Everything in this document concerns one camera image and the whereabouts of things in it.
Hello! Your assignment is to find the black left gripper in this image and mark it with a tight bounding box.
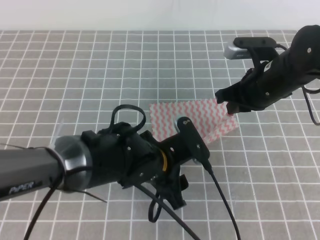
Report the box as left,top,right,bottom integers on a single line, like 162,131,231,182
81,122,189,210

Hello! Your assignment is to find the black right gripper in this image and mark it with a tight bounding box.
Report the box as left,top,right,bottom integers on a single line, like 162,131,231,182
215,68,293,115

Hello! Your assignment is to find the pink white wavy towel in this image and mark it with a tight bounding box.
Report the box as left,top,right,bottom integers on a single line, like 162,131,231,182
149,98,239,145

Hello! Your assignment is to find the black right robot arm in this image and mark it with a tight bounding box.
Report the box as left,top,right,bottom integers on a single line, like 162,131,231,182
215,25,320,115

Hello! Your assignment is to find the black left camera cable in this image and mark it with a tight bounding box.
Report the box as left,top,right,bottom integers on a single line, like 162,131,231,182
23,159,242,240

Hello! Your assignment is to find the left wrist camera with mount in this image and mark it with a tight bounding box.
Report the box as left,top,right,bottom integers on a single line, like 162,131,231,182
160,116,212,172

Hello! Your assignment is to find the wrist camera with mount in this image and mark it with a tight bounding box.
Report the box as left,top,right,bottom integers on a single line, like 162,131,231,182
223,36,279,69
160,116,212,172

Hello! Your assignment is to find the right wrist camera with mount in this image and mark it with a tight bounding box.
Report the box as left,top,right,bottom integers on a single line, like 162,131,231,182
223,36,279,69

